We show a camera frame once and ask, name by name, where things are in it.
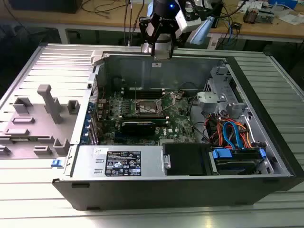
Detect white papers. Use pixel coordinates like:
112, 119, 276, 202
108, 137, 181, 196
277, 13, 304, 26

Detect blue card retainer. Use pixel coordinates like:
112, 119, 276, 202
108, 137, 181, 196
80, 104, 94, 145

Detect black chair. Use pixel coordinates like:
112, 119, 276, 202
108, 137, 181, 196
0, 20, 61, 81

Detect grey desk device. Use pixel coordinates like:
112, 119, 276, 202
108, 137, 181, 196
257, 9, 277, 25

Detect green motherboard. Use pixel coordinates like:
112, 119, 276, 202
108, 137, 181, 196
97, 89, 199, 146

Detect orange power wire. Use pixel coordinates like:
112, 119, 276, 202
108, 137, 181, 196
206, 114, 258, 149

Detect black monitor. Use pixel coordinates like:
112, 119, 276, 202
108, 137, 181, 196
7, 0, 83, 14

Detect silver drive cage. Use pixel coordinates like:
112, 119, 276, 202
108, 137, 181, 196
196, 66, 252, 119

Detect black graphics card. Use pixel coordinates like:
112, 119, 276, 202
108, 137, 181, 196
120, 120, 156, 136

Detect white paper cards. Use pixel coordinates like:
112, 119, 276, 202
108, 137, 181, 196
236, 0, 264, 12

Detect RAM slot black clips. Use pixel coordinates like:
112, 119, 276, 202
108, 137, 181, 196
121, 88, 167, 93
121, 94, 167, 99

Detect green RAM stick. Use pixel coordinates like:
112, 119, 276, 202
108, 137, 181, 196
120, 113, 170, 126

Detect blue cable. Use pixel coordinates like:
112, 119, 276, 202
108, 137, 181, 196
227, 19, 236, 49

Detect thin black wire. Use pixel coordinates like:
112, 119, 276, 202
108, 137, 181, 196
187, 82, 209, 144

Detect grey parts rack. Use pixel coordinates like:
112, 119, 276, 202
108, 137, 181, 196
0, 84, 80, 160

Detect RAM slot white clips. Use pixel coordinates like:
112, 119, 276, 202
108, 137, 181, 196
121, 85, 167, 90
121, 91, 167, 96

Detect silver power supply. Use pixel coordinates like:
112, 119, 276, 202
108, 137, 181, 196
70, 144, 165, 178

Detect black desk stand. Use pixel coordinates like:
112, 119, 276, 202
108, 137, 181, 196
209, 1, 225, 29

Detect metal socket cover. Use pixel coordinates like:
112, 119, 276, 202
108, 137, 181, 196
161, 92, 178, 113

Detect hard disk in blue carrier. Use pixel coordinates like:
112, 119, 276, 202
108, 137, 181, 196
208, 146, 266, 176

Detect blue data wire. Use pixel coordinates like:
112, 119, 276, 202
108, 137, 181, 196
222, 120, 246, 151

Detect metal CPU socket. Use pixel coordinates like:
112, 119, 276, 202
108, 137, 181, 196
134, 97, 165, 115

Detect black drive bay shroud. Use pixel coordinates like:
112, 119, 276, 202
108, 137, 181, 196
162, 143, 211, 177

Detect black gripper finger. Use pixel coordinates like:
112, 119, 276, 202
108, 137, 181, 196
169, 24, 179, 59
139, 14, 157, 57

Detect copper heat sink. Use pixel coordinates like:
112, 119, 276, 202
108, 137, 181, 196
243, 6, 260, 24

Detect wooden desk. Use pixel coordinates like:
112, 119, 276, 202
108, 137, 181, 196
0, 0, 304, 45

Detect dark hanging cable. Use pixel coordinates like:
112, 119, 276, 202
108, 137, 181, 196
122, 0, 144, 47

